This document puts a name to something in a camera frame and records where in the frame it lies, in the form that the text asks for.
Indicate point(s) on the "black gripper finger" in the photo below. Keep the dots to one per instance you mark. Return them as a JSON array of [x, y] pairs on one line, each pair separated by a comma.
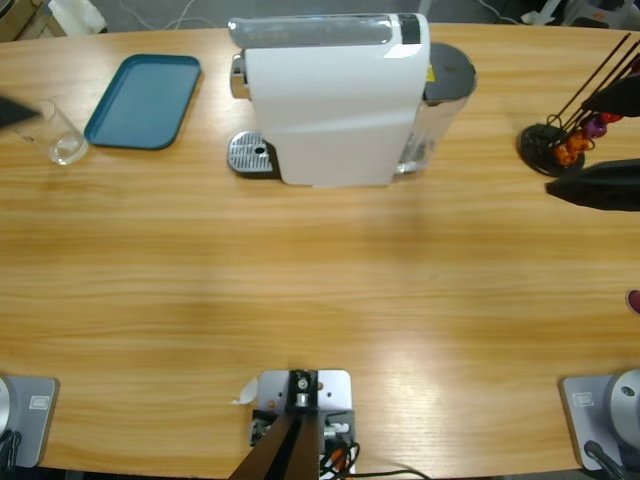
[[12, 112], [605, 187], [620, 100]]

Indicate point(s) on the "clear drinking glass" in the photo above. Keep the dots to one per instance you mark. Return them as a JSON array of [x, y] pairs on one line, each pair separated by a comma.
[[65, 147]]

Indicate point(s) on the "white capsule coffee machine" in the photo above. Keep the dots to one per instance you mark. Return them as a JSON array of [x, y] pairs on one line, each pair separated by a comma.
[[330, 110]]

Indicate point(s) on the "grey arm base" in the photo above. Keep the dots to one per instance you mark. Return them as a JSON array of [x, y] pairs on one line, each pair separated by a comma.
[[35, 425], [585, 425]]

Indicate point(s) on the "purple coffee capsule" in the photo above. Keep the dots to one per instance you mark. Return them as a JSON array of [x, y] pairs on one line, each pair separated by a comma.
[[595, 126]]

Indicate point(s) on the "orange coffee capsule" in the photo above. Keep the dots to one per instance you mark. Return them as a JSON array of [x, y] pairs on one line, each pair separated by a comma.
[[567, 156], [579, 142]]

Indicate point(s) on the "dark red coffee capsule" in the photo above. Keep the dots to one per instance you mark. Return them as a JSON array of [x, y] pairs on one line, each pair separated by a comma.
[[634, 301]]

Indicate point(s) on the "black capsule rack stand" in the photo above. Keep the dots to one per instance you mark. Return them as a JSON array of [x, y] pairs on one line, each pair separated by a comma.
[[537, 145]]

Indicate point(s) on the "grey stool with orange mark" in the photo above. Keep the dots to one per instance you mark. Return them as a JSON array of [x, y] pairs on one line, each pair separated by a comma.
[[595, 17]]

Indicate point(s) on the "wooden crate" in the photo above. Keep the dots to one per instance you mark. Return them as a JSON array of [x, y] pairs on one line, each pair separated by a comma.
[[25, 20]]

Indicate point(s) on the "teal plastic tray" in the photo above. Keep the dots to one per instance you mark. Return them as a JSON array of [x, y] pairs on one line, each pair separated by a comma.
[[145, 100]]

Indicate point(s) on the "clear water tank black lid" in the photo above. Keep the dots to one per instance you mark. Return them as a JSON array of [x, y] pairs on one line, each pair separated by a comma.
[[450, 70]]

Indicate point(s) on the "white tape scrap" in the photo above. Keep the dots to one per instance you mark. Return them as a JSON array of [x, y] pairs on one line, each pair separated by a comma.
[[247, 392]]

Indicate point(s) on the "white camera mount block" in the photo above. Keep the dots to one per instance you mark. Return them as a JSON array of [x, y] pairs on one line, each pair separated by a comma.
[[332, 395]]

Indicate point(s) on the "dark camera post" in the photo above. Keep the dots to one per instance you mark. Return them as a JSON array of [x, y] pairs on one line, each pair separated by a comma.
[[285, 450]]

